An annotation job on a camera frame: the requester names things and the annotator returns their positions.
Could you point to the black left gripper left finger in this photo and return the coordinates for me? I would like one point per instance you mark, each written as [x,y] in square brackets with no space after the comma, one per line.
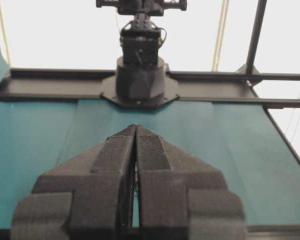
[88,197]

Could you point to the teal table mat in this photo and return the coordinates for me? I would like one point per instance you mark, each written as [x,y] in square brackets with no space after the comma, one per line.
[242,140]

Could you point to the black aluminium frame rail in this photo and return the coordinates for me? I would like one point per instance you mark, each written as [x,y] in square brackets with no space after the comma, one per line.
[70,85]

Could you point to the black vertical frame post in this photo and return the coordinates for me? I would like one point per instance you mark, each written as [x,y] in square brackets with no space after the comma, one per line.
[255,35]

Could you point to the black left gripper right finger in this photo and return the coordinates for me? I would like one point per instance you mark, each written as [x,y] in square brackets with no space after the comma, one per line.
[181,197]

